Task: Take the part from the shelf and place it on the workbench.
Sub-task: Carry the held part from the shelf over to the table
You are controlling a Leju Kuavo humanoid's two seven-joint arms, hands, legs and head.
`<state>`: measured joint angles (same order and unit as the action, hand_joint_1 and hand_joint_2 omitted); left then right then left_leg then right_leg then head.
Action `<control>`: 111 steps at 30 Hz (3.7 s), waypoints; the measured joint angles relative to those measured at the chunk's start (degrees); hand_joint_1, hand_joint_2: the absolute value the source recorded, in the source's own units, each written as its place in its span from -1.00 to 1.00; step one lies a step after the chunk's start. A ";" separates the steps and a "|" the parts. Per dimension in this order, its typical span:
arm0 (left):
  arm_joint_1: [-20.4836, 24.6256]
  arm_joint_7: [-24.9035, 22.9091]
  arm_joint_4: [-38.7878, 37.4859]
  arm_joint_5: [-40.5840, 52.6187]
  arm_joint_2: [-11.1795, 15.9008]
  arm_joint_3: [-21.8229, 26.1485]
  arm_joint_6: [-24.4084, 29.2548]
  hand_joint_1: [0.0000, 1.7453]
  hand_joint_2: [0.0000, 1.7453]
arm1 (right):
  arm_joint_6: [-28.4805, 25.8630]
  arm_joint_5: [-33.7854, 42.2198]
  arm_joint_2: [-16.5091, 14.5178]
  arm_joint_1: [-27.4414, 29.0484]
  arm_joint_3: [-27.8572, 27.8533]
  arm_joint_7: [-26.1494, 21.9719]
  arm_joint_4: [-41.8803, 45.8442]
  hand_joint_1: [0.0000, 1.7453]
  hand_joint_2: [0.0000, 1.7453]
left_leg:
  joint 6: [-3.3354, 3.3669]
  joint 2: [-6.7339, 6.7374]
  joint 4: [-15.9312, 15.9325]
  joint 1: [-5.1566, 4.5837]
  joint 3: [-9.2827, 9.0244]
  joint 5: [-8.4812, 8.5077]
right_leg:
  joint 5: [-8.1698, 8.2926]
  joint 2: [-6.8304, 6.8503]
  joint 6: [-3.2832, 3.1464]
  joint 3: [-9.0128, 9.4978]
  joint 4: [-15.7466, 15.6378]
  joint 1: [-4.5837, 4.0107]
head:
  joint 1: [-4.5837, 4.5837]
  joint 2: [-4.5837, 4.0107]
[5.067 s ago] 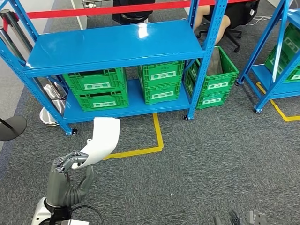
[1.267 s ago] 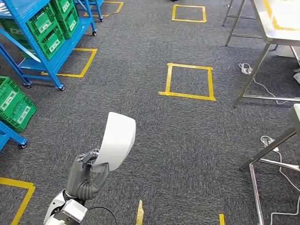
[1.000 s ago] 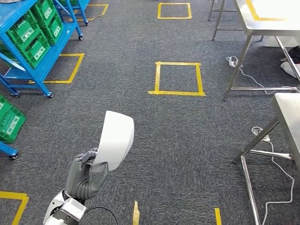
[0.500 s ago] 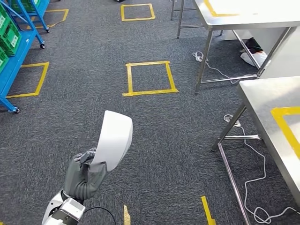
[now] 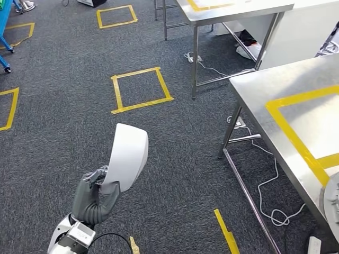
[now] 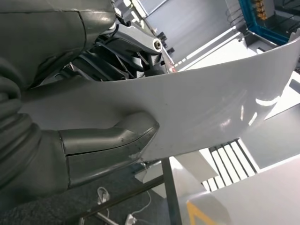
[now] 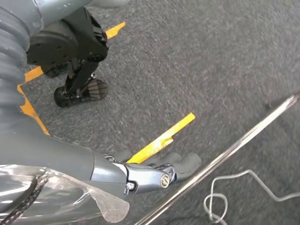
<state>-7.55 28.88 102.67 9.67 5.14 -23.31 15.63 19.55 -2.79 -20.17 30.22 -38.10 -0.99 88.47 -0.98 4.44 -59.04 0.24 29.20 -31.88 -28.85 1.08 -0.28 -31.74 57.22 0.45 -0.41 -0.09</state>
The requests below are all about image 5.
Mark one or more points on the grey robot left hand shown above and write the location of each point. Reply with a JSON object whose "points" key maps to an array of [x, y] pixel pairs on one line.
{"points": [[84, 203]]}

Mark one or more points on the white curved plastic part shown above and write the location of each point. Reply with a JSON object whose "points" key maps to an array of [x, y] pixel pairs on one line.
{"points": [[130, 154]]}

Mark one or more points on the blue metal shelf rack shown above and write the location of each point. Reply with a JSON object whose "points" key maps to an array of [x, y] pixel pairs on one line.
{"points": [[4, 24]]}

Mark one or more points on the steel workbench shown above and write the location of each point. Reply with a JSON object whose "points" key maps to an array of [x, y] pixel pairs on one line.
{"points": [[264, 94]]}

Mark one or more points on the yellow tape on workbench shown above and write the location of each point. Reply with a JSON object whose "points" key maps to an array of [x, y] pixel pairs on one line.
{"points": [[288, 133]]}

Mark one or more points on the yellow tape scrap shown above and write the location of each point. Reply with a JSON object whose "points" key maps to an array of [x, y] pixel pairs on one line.
{"points": [[134, 245]]}

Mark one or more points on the yellow floor tape square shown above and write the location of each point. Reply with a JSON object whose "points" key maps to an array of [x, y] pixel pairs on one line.
{"points": [[100, 17], [118, 91], [225, 231]]}

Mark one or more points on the black box device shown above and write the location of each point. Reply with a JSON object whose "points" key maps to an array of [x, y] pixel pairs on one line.
{"points": [[92, 2]]}

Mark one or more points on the chrome stanchion base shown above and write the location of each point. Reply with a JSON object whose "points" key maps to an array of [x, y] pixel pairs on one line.
{"points": [[25, 5]]}

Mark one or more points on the white power strip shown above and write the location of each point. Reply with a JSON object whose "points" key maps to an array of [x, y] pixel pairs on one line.
{"points": [[314, 245], [238, 122]]}

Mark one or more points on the black and white bag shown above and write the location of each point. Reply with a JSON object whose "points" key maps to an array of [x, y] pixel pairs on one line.
{"points": [[250, 45]]}

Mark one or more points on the steel table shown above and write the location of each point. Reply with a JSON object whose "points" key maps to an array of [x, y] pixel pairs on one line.
{"points": [[238, 10]]}

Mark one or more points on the grey wheel hubcap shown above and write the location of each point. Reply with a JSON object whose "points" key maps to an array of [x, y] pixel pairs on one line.
{"points": [[332, 207]]}

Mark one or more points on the white desk panel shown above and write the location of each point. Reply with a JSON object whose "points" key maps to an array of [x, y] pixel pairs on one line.
{"points": [[299, 38]]}

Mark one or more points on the steel table frame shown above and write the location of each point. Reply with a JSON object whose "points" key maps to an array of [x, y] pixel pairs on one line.
{"points": [[164, 19]]}

